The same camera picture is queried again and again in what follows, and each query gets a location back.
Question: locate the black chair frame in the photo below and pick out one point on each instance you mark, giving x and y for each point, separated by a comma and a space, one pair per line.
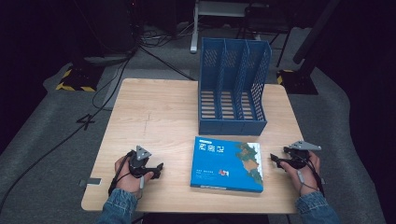
264, 21

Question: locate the white desk frame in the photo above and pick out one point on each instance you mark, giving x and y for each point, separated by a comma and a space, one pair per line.
194, 28

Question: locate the blue book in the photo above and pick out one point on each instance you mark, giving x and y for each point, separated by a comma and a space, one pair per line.
218, 168

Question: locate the black yellow striped stand base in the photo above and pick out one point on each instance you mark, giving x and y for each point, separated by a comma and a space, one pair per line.
295, 82
77, 79

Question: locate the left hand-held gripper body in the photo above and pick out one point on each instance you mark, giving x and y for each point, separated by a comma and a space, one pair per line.
139, 158

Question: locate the blue plastic file rack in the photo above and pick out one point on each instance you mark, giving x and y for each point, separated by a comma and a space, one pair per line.
232, 124

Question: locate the person's left hand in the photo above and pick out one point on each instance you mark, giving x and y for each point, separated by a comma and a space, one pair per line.
129, 180

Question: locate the grey table edge clamp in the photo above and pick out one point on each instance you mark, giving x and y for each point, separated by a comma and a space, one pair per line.
91, 181

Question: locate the person's right hand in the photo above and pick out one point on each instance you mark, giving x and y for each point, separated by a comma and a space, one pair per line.
303, 179

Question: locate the black slanted pole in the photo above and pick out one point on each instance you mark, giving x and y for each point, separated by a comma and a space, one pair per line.
314, 31

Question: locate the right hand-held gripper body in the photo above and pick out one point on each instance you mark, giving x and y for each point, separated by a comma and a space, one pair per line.
299, 152

